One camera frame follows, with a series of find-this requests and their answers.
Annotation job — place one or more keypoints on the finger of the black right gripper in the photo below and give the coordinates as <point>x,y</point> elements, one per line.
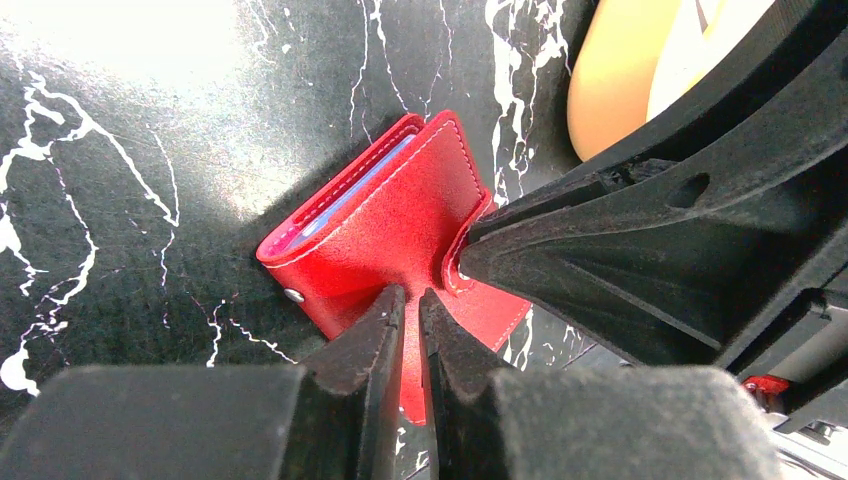
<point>696,259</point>
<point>780,46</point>

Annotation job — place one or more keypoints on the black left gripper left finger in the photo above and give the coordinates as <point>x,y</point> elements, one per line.
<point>332,416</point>

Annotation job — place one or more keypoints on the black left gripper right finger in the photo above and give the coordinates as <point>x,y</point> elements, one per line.
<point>494,421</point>

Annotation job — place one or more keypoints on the red leather card holder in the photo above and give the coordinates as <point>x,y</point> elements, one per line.
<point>400,213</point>

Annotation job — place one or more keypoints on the orange oval tray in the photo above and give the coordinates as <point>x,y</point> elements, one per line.
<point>639,57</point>

